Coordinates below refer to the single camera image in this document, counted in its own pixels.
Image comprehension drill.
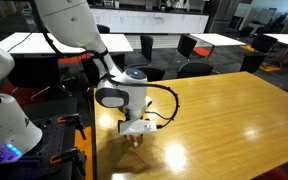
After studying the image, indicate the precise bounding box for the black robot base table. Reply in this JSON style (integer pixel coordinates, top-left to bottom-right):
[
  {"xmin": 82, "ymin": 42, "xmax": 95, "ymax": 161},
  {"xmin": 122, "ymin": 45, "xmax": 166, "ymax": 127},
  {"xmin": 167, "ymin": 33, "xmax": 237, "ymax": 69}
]
[{"xmin": 0, "ymin": 98, "xmax": 86, "ymax": 180}]

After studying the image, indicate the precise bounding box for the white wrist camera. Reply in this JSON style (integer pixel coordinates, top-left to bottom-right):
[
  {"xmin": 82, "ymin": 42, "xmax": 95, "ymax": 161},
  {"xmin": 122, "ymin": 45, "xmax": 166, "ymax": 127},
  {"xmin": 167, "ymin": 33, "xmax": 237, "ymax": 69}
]
[{"xmin": 118, "ymin": 119, "xmax": 157, "ymax": 135}]

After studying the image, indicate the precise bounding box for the orange black clamp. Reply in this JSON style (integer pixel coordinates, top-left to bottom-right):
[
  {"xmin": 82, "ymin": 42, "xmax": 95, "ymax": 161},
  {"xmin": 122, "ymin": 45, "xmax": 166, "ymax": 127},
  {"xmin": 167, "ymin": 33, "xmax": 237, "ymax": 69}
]
[
  {"xmin": 49, "ymin": 147, "xmax": 87, "ymax": 176},
  {"xmin": 57, "ymin": 113, "xmax": 86, "ymax": 140}
]

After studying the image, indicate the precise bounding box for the orange black clamp front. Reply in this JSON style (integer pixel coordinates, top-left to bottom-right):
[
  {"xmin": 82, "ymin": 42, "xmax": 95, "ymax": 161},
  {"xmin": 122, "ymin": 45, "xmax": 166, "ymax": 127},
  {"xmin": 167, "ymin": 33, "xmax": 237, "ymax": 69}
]
[{"xmin": 49, "ymin": 147, "xmax": 87, "ymax": 176}]

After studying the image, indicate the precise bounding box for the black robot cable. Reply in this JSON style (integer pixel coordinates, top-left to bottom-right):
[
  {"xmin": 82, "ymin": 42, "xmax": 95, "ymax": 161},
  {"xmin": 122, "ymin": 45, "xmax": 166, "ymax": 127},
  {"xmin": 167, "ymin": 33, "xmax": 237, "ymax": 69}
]
[{"xmin": 30, "ymin": 0, "xmax": 181, "ymax": 130}]

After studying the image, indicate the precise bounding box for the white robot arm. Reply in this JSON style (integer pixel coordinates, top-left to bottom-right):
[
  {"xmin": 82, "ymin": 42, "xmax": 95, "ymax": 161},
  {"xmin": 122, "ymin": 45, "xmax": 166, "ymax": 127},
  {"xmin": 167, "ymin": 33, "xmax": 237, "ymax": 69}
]
[{"xmin": 0, "ymin": 0, "xmax": 157, "ymax": 163}]

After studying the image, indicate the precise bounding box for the white table middle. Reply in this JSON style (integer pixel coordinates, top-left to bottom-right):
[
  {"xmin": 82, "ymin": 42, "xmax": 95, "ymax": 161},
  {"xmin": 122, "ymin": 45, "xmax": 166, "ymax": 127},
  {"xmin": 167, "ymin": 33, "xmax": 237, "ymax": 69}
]
[{"xmin": 193, "ymin": 33, "xmax": 244, "ymax": 46}]

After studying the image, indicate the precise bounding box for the black chair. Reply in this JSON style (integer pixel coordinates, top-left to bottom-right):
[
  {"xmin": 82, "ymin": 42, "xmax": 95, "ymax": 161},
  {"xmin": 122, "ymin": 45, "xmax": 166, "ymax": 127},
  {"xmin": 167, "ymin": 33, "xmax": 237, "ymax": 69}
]
[
  {"xmin": 140, "ymin": 35, "xmax": 154, "ymax": 62},
  {"xmin": 177, "ymin": 34, "xmax": 197, "ymax": 58},
  {"xmin": 251, "ymin": 34, "xmax": 277, "ymax": 53},
  {"xmin": 240, "ymin": 54, "xmax": 266, "ymax": 74},
  {"xmin": 137, "ymin": 66, "xmax": 165, "ymax": 82},
  {"xmin": 177, "ymin": 61, "xmax": 214, "ymax": 78}
]

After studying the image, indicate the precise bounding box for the white table right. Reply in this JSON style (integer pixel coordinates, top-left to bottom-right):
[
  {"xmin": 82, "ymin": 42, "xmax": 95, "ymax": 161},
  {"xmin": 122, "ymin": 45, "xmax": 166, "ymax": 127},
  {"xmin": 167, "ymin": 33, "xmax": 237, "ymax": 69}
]
[{"xmin": 263, "ymin": 32, "xmax": 288, "ymax": 46}]

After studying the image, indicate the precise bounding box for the white table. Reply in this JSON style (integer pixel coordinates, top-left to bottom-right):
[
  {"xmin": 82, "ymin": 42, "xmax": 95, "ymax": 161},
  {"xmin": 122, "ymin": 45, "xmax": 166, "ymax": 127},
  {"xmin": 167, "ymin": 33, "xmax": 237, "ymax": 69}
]
[
  {"xmin": 0, "ymin": 31, "xmax": 134, "ymax": 56},
  {"xmin": 263, "ymin": 32, "xmax": 288, "ymax": 46},
  {"xmin": 193, "ymin": 33, "xmax": 244, "ymax": 46}
]

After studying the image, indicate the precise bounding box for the white table left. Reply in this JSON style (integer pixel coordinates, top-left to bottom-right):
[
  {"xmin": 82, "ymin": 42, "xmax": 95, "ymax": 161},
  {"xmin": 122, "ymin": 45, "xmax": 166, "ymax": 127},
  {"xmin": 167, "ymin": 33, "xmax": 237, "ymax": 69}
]
[{"xmin": 0, "ymin": 31, "xmax": 134, "ymax": 56}]

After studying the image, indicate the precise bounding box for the white cabinet counter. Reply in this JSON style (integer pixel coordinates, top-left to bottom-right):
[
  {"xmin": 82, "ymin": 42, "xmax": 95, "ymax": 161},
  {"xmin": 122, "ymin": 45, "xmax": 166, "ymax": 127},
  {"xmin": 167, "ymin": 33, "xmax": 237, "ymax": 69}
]
[{"xmin": 91, "ymin": 8, "xmax": 209, "ymax": 34}]

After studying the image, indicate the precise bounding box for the red and white marker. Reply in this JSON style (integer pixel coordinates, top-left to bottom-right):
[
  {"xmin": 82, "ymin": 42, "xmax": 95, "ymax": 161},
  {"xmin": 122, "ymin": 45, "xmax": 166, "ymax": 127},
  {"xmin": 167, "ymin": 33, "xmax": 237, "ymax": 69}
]
[{"xmin": 130, "ymin": 135, "xmax": 139, "ymax": 148}]

